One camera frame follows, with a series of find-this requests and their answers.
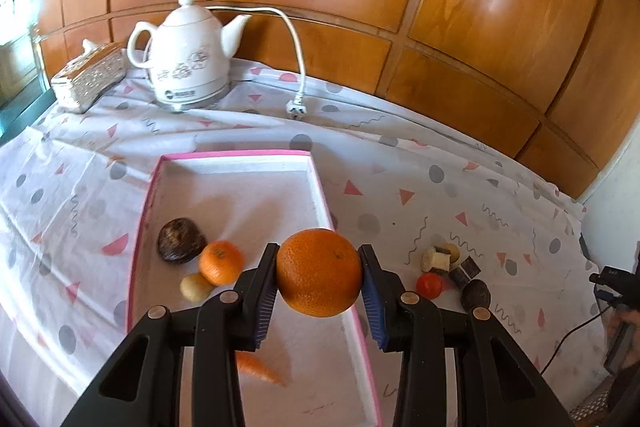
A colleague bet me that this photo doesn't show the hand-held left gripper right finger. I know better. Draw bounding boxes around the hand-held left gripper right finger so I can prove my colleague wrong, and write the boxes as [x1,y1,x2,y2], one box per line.
[357,244,576,427]

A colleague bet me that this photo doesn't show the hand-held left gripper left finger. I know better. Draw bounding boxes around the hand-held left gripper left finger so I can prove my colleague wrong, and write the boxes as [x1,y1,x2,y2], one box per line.
[60,243,281,427]

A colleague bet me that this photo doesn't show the small tangerine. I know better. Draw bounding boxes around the small tangerine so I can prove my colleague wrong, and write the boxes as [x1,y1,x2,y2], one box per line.
[199,240,246,286]

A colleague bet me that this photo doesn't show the large orange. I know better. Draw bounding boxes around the large orange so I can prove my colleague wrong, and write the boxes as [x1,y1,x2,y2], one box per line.
[276,228,364,319]

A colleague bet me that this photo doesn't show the small red-orange fruit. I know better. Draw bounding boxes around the small red-orange fruit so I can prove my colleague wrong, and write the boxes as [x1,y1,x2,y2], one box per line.
[416,272,447,299]

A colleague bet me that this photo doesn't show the orange carrot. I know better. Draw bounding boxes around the orange carrot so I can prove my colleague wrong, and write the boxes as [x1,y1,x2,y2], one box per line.
[236,351,288,388]

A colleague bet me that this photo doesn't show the small yellow-green fruit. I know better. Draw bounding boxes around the small yellow-green fruit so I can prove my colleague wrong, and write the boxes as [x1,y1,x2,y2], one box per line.
[180,273,216,303]

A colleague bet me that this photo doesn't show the pink rectangular tray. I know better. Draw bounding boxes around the pink rectangular tray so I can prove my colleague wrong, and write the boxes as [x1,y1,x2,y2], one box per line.
[125,149,383,427]

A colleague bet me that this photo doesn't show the dark brown round fruit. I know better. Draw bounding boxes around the dark brown round fruit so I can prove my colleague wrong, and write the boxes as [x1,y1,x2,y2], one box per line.
[460,279,492,313]
[157,218,208,265]

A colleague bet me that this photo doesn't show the person's dark clothing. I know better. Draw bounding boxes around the person's dark clothing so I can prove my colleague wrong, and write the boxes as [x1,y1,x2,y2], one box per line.
[602,372,640,427]

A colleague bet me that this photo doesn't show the silver kettle base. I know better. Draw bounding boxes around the silver kettle base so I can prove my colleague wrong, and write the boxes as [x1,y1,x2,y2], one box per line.
[152,82,233,114]

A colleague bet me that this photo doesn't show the white floral electric kettle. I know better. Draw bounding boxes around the white floral electric kettle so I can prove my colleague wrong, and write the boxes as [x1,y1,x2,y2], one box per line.
[126,0,253,108]

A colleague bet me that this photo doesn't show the silver ornate tissue box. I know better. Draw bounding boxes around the silver ornate tissue box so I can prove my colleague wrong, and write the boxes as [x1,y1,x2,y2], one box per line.
[50,42,127,114]

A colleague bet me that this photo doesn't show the black cable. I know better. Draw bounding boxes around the black cable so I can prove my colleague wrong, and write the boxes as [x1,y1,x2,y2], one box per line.
[541,304,611,370]

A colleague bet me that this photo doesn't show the white power cord with plug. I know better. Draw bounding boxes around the white power cord with plug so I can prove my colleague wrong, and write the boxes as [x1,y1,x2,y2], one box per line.
[207,5,308,122]

